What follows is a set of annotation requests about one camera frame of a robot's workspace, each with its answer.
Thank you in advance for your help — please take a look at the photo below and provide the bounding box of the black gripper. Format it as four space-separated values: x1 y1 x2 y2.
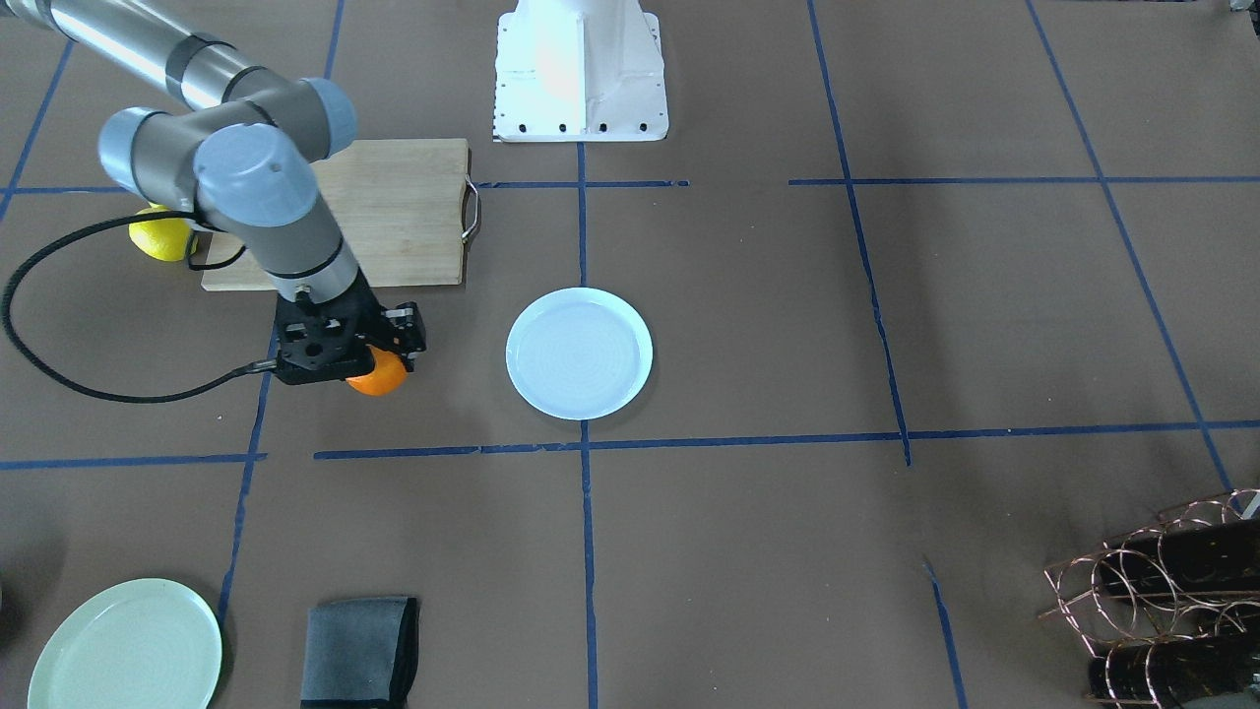
273 273 428 385

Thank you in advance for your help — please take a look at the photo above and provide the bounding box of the orange mandarin fruit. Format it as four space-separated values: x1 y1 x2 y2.
347 346 410 398

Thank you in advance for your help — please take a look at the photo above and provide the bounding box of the light blue plate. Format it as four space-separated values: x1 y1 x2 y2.
505 287 656 421

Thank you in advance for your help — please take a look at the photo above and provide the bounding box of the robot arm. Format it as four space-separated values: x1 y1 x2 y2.
3 1 426 400

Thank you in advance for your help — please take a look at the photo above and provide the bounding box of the light green plate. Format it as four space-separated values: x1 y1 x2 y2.
26 578 223 708

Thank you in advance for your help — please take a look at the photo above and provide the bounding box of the bamboo cutting board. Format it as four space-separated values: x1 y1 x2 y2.
202 139 478 291

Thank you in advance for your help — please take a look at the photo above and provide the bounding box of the lower yellow lemon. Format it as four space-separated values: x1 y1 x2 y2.
127 219 202 262

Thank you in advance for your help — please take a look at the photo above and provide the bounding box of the folded grey cloth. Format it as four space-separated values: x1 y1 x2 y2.
299 596 421 708

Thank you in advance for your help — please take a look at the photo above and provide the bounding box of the dark wine bottle lower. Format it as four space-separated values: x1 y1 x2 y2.
1087 633 1259 708

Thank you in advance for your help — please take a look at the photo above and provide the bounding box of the dark wine bottle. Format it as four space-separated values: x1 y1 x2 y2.
1099 519 1259 599
1087 633 1259 708

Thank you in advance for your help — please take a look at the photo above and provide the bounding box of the dark wine bottle upper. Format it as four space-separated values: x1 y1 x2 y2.
1099 519 1259 599

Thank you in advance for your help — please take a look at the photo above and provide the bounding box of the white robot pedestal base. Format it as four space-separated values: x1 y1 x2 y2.
491 1 670 144

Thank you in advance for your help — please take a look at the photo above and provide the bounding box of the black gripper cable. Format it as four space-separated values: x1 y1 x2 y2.
0 210 282 406

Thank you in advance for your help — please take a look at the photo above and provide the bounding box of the copper wire bottle rack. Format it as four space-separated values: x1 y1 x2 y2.
1043 489 1259 708

